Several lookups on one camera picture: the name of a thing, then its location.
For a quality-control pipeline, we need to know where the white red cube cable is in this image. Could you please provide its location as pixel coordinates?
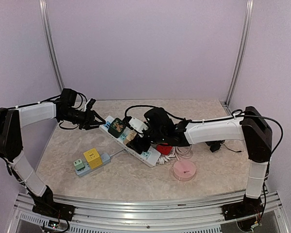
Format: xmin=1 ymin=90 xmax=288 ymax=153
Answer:
xmin=157 ymin=152 xmax=178 ymax=166

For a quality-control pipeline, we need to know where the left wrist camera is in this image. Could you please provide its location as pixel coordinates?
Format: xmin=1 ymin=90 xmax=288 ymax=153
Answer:
xmin=83 ymin=98 xmax=96 ymax=112

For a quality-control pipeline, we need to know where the beige cube adapter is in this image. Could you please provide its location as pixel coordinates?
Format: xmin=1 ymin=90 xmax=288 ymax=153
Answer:
xmin=123 ymin=130 xmax=137 ymax=145

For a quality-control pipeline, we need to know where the red cube socket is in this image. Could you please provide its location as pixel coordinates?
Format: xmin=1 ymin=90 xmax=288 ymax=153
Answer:
xmin=156 ymin=145 xmax=173 ymax=156

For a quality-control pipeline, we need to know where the light green plug adapter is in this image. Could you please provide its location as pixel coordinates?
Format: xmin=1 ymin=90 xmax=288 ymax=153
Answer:
xmin=73 ymin=159 xmax=85 ymax=171

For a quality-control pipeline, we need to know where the long white power strip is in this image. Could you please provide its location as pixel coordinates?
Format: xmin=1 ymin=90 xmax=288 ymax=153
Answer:
xmin=99 ymin=116 xmax=161 ymax=167

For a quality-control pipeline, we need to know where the left aluminium frame post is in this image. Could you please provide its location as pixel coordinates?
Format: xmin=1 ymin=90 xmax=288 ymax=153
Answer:
xmin=38 ymin=0 xmax=65 ymax=92

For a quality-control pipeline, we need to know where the yellow cube adapter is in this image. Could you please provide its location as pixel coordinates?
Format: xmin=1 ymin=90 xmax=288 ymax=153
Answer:
xmin=83 ymin=148 xmax=102 ymax=169

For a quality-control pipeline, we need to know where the aluminium front rail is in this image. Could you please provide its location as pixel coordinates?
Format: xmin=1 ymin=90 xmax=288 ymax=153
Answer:
xmin=6 ymin=191 xmax=291 ymax=233

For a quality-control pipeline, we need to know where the right aluminium frame post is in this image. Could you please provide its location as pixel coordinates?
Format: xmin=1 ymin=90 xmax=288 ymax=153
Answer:
xmin=224 ymin=0 xmax=254 ymax=108

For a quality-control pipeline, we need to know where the light blue power strip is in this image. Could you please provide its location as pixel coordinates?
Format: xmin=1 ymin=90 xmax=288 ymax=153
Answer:
xmin=75 ymin=153 xmax=112 ymax=178

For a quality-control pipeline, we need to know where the dark green cube adapter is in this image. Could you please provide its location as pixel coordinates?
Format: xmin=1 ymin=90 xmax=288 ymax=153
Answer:
xmin=108 ymin=118 xmax=126 ymax=138

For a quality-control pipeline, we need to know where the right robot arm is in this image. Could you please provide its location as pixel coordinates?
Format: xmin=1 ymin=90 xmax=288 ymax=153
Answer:
xmin=123 ymin=105 xmax=277 ymax=216

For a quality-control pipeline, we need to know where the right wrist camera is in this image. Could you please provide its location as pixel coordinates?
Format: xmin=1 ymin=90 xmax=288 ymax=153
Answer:
xmin=129 ymin=117 xmax=148 ymax=134

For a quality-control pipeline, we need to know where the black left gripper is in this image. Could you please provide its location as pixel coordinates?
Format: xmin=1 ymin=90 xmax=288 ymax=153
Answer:
xmin=60 ymin=107 xmax=106 ymax=130

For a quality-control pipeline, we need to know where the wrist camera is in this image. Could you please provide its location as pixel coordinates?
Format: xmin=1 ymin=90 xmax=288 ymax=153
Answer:
xmin=83 ymin=98 xmax=96 ymax=112
xmin=129 ymin=117 xmax=148 ymax=134

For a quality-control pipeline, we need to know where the aluminium frame post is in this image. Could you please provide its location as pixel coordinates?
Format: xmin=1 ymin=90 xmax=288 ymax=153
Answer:
xmin=38 ymin=0 xmax=65 ymax=92
xmin=224 ymin=0 xmax=254 ymax=108

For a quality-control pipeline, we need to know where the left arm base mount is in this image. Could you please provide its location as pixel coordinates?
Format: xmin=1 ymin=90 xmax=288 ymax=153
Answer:
xmin=32 ymin=200 xmax=76 ymax=221

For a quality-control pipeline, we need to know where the pink white hub cable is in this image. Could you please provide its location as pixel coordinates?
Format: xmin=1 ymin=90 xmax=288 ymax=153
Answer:
xmin=172 ymin=145 xmax=193 ymax=161

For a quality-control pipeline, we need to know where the pink round socket hub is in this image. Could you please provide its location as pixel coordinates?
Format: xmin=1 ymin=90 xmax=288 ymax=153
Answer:
xmin=171 ymin=160 xmax=196 ymax=182

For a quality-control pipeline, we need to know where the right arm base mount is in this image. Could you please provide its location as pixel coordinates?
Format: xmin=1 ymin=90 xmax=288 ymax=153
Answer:
xmin=221 ymin=194 xmax=263 ymax=220

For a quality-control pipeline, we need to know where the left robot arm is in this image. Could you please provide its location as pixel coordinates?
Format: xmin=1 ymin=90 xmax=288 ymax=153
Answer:
xmin=0 ymin=88 xmax=105 ymax=216

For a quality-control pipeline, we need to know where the black charger plug with cable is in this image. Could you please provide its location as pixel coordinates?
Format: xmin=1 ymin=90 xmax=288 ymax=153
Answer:
xmin=205 ymin=140 xmax=242 ymax=153

